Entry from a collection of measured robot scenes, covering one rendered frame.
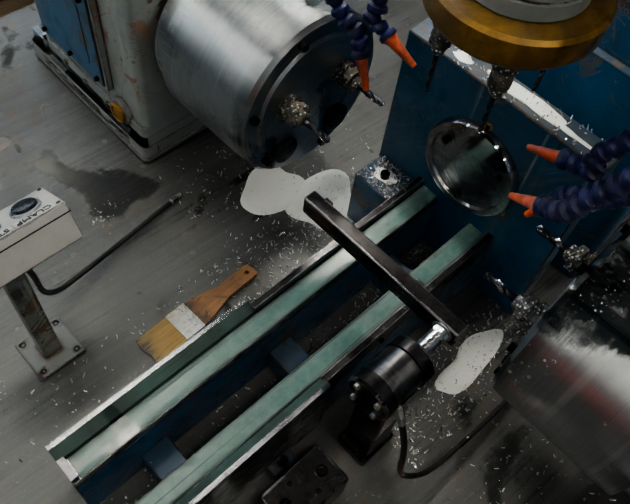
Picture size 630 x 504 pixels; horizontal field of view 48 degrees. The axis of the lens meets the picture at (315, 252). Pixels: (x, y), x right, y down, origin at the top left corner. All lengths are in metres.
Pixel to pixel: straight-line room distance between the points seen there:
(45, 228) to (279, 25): 0.36
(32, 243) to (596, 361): 0.60
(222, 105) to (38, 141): 0.45
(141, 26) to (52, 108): 0.35
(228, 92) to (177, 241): 0.30
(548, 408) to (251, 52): 0.53
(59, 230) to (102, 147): 0.43
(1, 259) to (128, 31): 0.37
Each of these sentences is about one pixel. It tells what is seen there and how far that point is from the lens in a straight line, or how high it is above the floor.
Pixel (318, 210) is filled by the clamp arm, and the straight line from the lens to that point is 0.88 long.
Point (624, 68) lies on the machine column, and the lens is 0.95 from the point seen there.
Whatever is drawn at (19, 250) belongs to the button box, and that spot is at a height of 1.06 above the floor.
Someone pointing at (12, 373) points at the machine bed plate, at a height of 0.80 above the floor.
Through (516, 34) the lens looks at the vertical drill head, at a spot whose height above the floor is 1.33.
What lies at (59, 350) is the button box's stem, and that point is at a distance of 1.05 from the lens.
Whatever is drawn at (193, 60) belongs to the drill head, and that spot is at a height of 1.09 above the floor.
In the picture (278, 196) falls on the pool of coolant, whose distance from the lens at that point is 1.17.
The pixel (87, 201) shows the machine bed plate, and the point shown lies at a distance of 1.19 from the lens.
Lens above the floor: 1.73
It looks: 57 degrees down
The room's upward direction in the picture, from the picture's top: 9 degrees clockwise
